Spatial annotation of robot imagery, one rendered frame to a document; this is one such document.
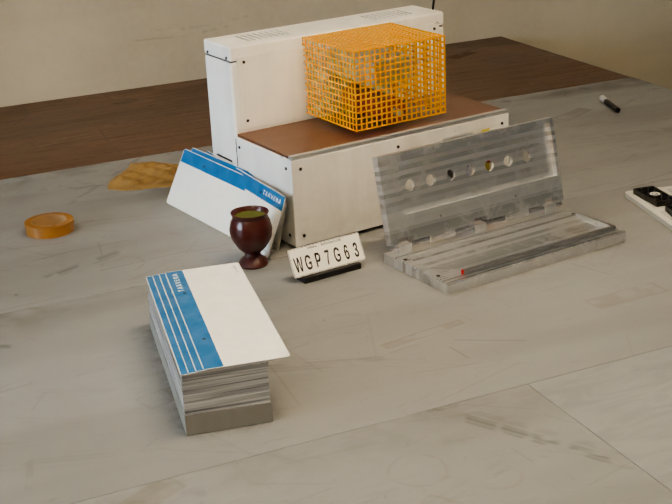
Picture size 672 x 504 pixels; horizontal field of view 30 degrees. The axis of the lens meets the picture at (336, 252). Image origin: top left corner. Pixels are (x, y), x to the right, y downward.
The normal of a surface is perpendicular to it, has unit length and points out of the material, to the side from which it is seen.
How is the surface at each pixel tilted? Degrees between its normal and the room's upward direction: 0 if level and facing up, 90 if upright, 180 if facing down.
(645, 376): 0
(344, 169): 90
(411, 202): 76
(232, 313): 0
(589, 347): 0
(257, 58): 90
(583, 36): 90
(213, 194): 63
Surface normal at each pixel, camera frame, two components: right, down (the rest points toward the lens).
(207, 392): 0.26, 0.34
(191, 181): -0.76, -0.21
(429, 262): -0.04, -0.93
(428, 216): 0.51, 0.05
